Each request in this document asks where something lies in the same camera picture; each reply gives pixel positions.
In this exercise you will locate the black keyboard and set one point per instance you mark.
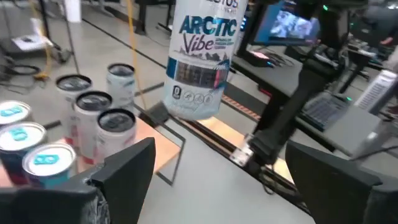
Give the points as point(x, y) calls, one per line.
point(325, 110)

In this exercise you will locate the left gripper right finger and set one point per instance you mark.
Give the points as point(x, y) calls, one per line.
point(342, 199)

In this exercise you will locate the blue silver Red Bull can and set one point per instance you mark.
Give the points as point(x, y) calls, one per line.
point(20, 140)
point(49, 165)
point(12, 112)

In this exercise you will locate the white Celsius can pink patch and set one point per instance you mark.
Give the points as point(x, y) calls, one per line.
point(71, 90)
point(91, 115)

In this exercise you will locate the white Celsius Arctic Vibe can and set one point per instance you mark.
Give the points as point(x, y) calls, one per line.
point(202, 62)

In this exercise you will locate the person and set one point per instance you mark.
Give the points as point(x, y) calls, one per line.
point(376, 18)

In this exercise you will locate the black mat orange stripes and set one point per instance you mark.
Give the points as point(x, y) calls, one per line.
point(241, 107)

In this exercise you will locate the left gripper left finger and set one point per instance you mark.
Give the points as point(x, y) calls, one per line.
point(62, 205)

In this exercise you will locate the wall monitor screen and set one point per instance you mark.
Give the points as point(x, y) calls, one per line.
point(289, 28)

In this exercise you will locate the wooden shelf black frame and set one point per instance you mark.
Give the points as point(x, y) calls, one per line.
point(161, 146)

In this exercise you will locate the grey side desk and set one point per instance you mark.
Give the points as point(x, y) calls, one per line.
point(351, 130)

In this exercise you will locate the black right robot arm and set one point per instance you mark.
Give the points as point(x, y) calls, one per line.
point(289, 118)

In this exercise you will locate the white Celsius can blue band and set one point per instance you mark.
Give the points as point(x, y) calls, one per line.
point(121, 87)

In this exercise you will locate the white Celsius Peach Vibe can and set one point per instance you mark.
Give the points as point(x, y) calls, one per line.
point(116, 130)

